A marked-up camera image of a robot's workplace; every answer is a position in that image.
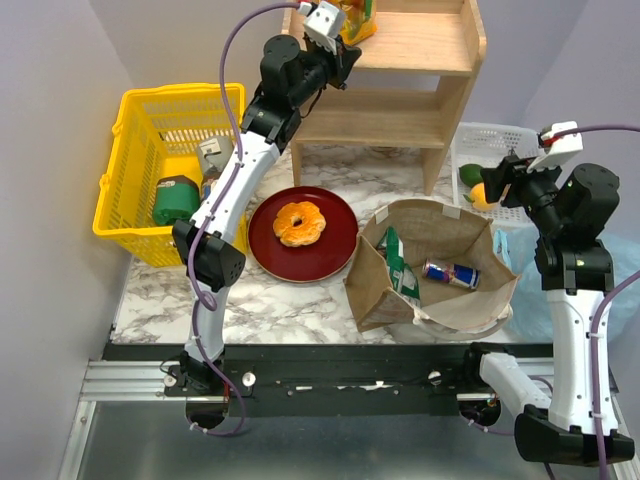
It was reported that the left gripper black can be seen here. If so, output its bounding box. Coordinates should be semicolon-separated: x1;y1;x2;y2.
287;32;359;108

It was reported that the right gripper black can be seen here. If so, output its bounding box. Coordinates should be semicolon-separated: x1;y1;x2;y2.
480;151;567;235

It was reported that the orange fruit with leaf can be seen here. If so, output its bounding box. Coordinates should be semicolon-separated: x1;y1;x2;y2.
463;182;499;212

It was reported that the green lime fruit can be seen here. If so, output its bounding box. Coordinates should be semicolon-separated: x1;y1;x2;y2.
458;163;483;188

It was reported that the yellow snack bag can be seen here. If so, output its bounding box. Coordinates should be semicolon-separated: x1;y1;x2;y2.
333;0;377;45

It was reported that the brown paper grocery bag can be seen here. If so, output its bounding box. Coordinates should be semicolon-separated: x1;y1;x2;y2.
345;199;518;341

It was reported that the light blue plastic bag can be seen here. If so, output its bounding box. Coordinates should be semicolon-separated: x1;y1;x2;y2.
492;227;640;346

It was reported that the green snack packet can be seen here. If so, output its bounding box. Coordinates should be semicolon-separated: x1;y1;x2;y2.
376;227;421;307

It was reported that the orange fluffy food item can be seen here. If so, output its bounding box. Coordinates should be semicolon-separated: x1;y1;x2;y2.
272;201;326;247

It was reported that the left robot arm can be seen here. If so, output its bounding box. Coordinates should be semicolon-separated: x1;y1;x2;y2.
172;34;362;395

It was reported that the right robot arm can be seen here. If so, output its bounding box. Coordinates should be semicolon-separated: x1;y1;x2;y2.
459;153;635;476

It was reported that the grey wrapped food package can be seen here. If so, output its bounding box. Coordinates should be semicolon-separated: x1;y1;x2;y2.
196;135;234;176

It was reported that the beige wrapped food package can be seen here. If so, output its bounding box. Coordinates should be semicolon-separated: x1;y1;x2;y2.
200;172;221;203

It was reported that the green wrapped food package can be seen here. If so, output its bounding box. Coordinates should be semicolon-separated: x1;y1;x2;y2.
152;175;200;226

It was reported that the white plastic mesh basket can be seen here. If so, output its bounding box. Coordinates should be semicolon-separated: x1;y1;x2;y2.
449;123;538;228

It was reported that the wooden shelf rack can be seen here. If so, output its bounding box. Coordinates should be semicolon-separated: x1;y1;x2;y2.
290;0;487;194

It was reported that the blue drink can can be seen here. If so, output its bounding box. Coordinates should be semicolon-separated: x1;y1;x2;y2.
422;259;480;290

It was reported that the red round lacquer tray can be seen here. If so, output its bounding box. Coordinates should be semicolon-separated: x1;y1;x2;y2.
248;186;358;283

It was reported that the yellow plastic shopping basket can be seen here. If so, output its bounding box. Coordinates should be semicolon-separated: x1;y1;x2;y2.
93;83;232;267

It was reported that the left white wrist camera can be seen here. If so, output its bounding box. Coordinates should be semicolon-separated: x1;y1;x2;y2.
297;1;346;54

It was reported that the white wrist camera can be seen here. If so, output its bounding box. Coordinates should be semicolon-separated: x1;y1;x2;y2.
297;1;346;54
527;121;583;173

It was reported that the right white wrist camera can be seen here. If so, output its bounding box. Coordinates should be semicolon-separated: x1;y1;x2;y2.
527;121;583;173

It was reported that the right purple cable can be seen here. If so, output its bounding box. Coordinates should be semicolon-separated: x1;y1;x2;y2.
469;123;640;480

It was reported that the purple cable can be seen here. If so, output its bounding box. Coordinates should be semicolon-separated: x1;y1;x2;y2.
469;123;640;480
187;0;316;439

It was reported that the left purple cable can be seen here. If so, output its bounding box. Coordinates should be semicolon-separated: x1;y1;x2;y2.
187;0;316;439

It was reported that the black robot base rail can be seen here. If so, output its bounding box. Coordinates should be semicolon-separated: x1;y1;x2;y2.
102;342;561;419

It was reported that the aluminium frame profile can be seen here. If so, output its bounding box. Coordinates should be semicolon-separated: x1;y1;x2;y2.
55;358;174;480

